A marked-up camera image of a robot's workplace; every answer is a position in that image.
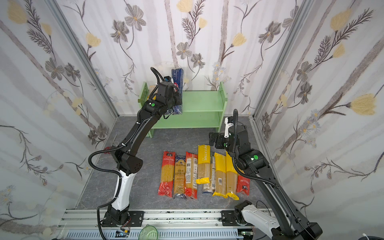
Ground blue Barilla spaghetti box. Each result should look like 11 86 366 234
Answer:
172 68 184 115

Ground yellow Pastatime bag right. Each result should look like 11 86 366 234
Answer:
226 152 239 201

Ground white slotted cable duct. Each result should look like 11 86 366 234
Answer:
60 229 244 240

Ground red white-label spaghetti bag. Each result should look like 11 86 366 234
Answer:
185 152 198 199

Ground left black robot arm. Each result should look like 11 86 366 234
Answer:
88 67 182 231

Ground green round plastic lid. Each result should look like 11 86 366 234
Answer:
138 225 159 240

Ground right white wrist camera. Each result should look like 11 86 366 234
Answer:
224 117 234 139

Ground green two-tier shelf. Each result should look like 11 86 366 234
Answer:
134 83 228 138

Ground red spaghetti bag far right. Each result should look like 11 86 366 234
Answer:
237 176 251 196

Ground clear barcode spaghetti bag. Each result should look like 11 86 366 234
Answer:
203 155 216 194

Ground blue gold Meli pasta bag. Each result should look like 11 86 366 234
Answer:
174 155 186 198

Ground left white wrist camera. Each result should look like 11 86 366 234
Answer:
164 76 173 83

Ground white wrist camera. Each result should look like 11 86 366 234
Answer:
164 76 173 83
224 117 234 139

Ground red handled scissors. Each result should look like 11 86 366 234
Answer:
104 135 118 154

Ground yellow Pastatime spaghetti bag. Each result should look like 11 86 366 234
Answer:
196 145 211 185

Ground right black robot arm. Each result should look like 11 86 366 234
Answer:
209 110 323 240

